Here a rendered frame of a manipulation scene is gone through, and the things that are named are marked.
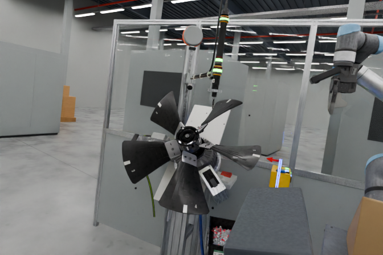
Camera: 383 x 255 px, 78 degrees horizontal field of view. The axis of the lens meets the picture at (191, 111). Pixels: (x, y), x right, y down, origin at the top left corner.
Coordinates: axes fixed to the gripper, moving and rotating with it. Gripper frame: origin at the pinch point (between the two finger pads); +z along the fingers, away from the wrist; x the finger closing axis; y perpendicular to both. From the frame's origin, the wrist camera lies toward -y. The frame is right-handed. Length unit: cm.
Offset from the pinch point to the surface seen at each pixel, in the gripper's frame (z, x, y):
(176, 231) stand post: 79, 8, -64
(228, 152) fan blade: 24.9, -5.5, -38.5
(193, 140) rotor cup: 22, -6, -56
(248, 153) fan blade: 24.2, -1.7, -29.7
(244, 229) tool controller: 20, -78, -20
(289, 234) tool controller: 18, -78, -14
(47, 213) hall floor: 143, 60, -232
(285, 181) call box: 39.5, 21.5, -11.5
